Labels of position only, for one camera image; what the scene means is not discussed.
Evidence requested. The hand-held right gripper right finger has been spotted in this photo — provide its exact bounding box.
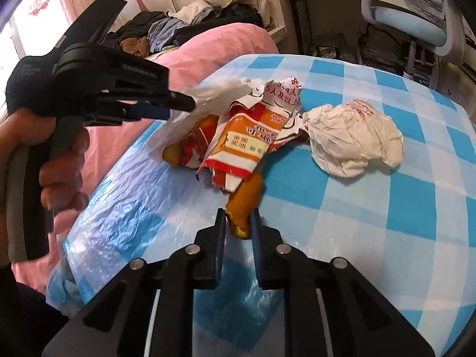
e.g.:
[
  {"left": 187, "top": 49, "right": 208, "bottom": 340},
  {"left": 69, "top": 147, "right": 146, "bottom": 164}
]
[{"left": 250, "top": 208, "right": 436, "bottom": 357}]

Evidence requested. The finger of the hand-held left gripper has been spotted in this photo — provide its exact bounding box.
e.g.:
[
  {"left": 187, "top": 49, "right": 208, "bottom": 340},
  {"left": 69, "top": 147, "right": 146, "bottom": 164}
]
[
  {"left": 89, "top": 87, "right": 196, "bottom": 113},
  {"left": 84, "top": 102, "right": 171, "bottom": 125}
]

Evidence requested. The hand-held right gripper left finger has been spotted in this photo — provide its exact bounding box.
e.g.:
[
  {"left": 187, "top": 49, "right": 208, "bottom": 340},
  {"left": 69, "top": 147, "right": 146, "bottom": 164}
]
[{"left": 41, "top": 208, "right": 227, "bottom": 357}]

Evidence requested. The orange peel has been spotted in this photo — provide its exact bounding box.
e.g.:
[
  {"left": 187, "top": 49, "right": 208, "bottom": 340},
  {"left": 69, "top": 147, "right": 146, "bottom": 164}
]
[{"left": 225, "top": 173, "right": 263, "bottom": 239}]

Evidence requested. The translucent white plastic bag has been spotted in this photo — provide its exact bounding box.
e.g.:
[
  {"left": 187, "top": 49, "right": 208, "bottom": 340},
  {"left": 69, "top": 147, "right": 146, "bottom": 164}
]
[{"left": 149, "top": 78, "right": 257, "bottom": 160}]

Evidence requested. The orange bread slice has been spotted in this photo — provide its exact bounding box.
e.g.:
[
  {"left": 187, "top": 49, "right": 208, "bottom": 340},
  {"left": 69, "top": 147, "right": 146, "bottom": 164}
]
[{"left": 162, "top": 115, "right": 220, "bottom": 168}]

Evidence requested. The red orange snack wrapper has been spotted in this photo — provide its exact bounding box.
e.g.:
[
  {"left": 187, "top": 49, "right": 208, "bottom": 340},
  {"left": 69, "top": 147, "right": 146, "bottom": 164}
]
[{"left": 180, "top": 76, "right": 311, "bottom": 194}]

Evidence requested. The white paper bag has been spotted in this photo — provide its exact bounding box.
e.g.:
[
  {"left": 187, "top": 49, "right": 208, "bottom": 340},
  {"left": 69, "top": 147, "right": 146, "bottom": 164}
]
[{"left": 303, "top": 98, "right": 405, "bottom": 178}]

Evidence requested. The person's left hand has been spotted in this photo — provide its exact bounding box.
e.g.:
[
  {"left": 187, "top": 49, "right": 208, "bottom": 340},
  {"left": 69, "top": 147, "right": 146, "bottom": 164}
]
[{"left": 0, "top": 108, "right": 90, "bottom": 214}]

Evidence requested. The brown garment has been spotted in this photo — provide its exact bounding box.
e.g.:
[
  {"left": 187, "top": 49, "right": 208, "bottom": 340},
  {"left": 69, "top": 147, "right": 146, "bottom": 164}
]
[{"left": 120, "top": 37, "right": 151, "bottom": 54}]

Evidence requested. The blue denim garment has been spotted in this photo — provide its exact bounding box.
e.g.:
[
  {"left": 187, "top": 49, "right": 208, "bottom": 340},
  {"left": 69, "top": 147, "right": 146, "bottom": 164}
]
[{"left": 148, "top": 18, "right": 187, "bottom": 53}]

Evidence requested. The pink blanket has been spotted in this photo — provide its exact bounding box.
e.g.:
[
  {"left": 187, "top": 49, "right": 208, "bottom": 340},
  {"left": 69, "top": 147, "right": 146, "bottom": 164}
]
[{"left": 11, "top": 22, "right": 279, "bottom": 291}]

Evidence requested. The white garment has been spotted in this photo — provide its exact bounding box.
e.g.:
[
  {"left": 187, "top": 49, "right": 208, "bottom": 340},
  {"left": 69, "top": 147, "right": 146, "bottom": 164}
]
[{"left": 167, "top": 0, "right": 212, "bottom": 25}]

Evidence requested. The black garment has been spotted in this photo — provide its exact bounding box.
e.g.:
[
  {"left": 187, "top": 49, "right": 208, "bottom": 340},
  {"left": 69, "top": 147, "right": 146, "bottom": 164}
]
[{"left": 173, "top": 4, "right": 264, "bottom": 45}]

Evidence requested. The blue checkered tablecloth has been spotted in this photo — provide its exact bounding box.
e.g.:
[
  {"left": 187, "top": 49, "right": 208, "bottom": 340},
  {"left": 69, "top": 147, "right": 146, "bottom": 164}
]
[{"left": 46, "top": 54, "right": 476, "bottom": 357}]

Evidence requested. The person's dark clothing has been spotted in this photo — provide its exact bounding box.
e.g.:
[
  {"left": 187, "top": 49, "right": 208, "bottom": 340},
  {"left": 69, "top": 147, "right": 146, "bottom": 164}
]
[{"left": 0, "top": 264, "right": 71, "bottom": 357}]

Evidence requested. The blue grey office chair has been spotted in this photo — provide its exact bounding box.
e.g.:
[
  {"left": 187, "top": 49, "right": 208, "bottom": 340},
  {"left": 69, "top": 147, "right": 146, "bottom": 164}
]
[{"left": 357, "top": 0, "right": 469, "bottom": 79}]

